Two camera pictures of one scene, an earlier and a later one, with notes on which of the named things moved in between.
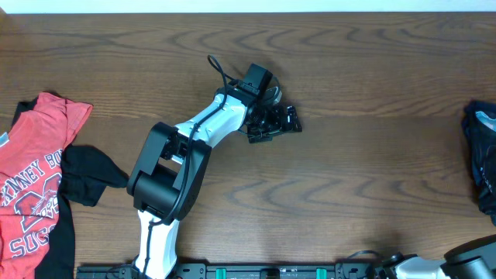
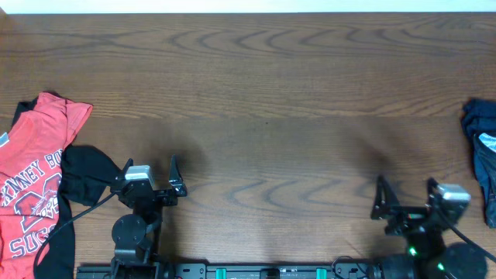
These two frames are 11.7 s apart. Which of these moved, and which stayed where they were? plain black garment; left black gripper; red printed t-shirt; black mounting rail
Moved: left black gripper
Stayed: plain black garment; red printed t-shirt; black mounting rail
